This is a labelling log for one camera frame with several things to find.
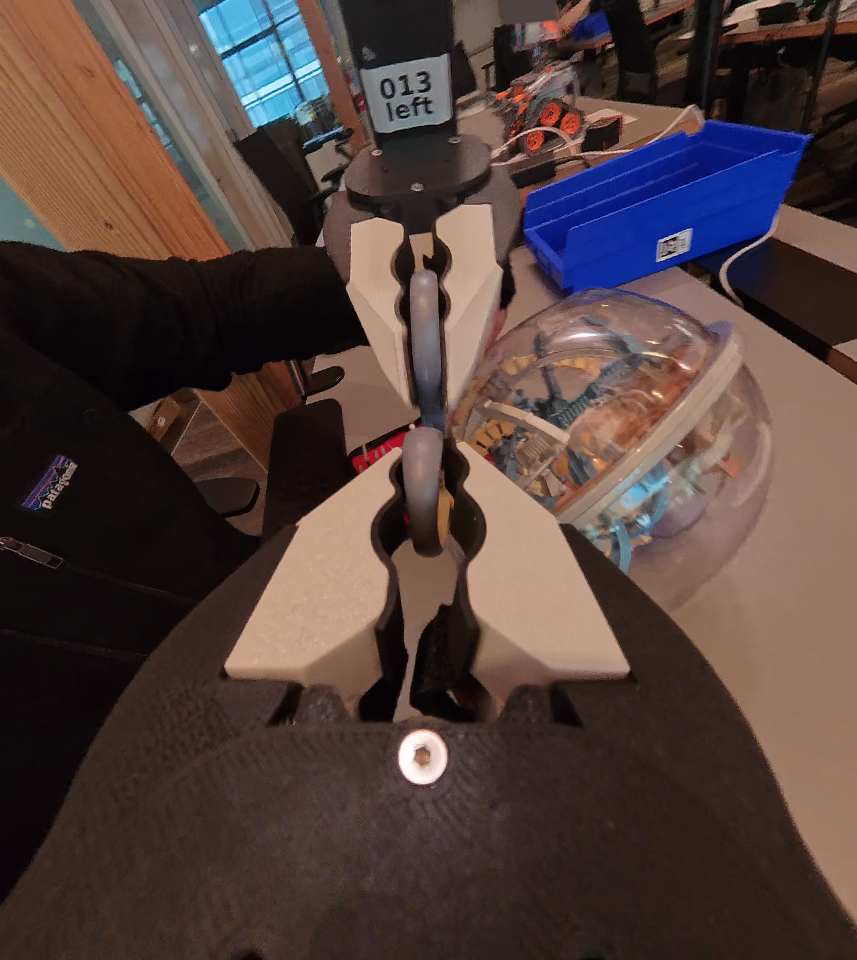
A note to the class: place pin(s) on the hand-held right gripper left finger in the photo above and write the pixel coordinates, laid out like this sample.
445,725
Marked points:
316,600

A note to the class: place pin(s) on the black perforated pad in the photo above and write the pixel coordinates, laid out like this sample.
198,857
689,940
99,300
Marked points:
301,465

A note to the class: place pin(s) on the black office chair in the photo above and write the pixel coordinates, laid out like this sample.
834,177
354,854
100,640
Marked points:
286,180

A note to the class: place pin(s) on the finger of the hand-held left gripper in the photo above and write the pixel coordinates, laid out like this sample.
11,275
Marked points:
474,293
381,300

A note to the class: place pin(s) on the person's black clothing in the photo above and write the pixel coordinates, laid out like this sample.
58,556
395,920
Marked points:
69,630

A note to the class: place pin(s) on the toy robot orange wheels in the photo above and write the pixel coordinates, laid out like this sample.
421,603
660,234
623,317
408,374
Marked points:
537,113

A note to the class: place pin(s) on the blue labelled storage bin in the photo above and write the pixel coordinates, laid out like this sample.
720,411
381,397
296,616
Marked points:
654,195

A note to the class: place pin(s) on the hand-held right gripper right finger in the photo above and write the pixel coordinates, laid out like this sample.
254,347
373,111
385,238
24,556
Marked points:
541,600

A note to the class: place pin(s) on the clear maze ball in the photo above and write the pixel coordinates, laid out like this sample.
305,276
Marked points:
624,420

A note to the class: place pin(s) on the red tool kit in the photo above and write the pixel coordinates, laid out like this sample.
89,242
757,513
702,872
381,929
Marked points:
373,453

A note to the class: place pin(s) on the person's left forearm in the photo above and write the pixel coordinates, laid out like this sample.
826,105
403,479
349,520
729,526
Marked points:
159,323

